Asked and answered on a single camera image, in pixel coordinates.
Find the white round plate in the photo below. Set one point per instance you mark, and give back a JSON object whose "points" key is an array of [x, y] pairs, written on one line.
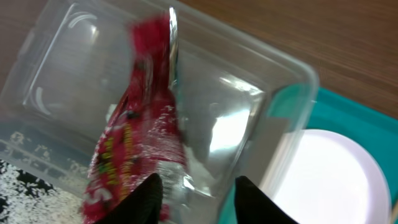
{"points": [[332, 179]]}

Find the teal serving tray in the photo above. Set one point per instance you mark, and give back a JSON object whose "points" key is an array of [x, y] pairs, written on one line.
{"points": [[374, 131]]}

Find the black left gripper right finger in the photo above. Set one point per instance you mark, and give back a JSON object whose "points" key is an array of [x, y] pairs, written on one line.
{"points": [[252, 206]]}

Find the red snack wrapper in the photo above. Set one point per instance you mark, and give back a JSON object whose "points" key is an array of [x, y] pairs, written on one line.
{"points": [[142, 135]]}

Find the spilled white rice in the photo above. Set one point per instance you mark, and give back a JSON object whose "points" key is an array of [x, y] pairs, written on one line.
{"points": [[59, 165]]}

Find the clear plastic bin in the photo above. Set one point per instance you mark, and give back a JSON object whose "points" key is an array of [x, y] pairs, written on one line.
{"points": [[241, 103]]}

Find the black plastic tray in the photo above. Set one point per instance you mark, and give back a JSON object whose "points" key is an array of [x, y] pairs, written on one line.
{"points": [[27, 199]]}

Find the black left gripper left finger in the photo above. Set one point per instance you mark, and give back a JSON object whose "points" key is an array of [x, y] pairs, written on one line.
{"points": [[142, 206]]}

